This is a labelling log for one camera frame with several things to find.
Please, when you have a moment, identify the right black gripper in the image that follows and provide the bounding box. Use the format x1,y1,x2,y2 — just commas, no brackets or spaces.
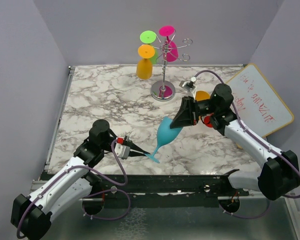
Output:
169,96,218,129

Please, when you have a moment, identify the red wine glass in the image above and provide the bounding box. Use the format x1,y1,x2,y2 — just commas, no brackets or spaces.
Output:
201,115,213,128

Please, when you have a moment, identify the blue wine glass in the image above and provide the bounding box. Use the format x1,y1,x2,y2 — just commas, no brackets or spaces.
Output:
145,116,183,164

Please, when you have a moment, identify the yellow wine glass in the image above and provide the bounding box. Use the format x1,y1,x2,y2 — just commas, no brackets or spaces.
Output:
195,90,210,101

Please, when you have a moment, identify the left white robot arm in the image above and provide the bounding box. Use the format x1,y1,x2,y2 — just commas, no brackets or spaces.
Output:
10,119,148,240

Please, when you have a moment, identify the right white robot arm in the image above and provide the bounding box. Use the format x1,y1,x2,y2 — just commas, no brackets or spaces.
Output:
170,83,300,201

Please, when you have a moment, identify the chrome wine glass rack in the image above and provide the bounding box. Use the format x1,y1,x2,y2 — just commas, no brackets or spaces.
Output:
150,38,193,102

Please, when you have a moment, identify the orange wine glass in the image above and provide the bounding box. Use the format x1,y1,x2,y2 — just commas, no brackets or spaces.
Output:
136,44,155,80

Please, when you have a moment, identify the pink wine glass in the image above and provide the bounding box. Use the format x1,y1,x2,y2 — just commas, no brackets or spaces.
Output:
158,25,179,63

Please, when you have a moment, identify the green wine glass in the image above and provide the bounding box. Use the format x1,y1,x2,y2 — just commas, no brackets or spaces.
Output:
139,30,158,65

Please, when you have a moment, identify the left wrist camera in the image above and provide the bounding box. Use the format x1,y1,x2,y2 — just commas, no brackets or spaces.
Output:
114,135,131,160

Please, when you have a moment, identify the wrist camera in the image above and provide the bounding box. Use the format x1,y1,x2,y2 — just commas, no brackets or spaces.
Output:
179,76,197,98
114,135,131,160

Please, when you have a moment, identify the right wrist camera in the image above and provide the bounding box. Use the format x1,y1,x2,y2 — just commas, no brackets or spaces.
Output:
179,76,197,98

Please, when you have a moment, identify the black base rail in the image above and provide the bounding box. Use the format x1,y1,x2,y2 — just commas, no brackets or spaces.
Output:
82,174,249,213

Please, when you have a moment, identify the whiteboard with yellow frame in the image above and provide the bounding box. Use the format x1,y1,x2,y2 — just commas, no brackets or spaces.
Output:
226,63,294,138

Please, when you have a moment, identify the aluminium frame rail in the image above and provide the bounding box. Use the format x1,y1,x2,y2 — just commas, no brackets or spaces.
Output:
30,66,76,192

